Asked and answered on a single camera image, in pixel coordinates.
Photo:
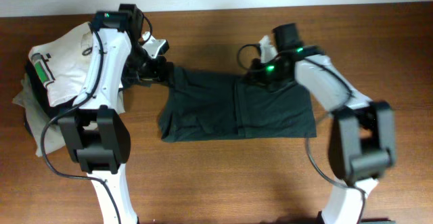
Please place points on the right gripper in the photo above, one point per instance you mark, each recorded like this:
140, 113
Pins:
254, 74

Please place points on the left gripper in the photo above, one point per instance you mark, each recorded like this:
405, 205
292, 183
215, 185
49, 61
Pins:
157, 70

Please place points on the black folded garment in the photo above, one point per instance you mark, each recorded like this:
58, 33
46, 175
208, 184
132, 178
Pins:
41, 93

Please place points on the beige folded cloth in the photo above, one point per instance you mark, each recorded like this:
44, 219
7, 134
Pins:
35, 119

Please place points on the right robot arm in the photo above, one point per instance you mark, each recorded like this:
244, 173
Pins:
362, 138

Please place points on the dark green t-shirt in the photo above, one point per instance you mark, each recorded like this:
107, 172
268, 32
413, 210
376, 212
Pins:
204, 106

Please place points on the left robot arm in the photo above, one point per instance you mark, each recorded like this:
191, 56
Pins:
95, 136

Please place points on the white folded t-shirt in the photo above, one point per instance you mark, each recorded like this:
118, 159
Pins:
61, 66

